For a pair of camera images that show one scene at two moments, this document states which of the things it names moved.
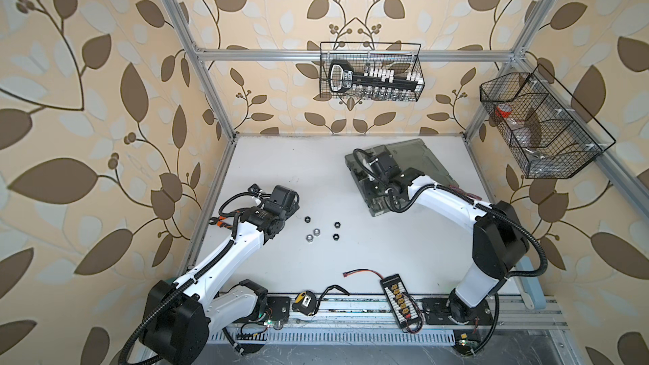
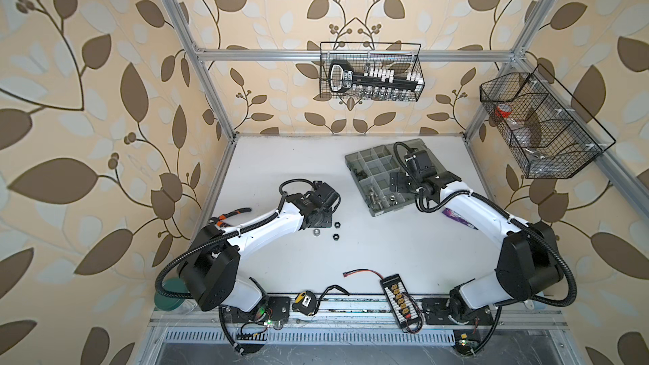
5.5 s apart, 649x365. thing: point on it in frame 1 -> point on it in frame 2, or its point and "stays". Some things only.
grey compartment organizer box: (410, 154) stays
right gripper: (368, 182) -> (400, 181)
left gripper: (294, 207) -> (329, 221)
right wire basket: (550, 134) stays
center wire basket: (371, 71) stays
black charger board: (400, 299) stays
